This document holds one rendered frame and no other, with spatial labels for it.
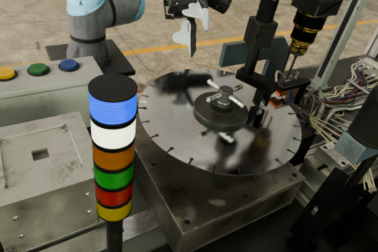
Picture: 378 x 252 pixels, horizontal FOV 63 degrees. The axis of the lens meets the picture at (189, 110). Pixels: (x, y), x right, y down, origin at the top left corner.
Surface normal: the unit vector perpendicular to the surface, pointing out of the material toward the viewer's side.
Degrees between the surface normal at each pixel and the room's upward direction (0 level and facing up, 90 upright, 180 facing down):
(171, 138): 0
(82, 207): 90
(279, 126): 0
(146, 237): 0
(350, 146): 90
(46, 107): 90
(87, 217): 90
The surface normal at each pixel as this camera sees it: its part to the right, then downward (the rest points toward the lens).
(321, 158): -0.86, 0.21
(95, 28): 0.64, 0.54
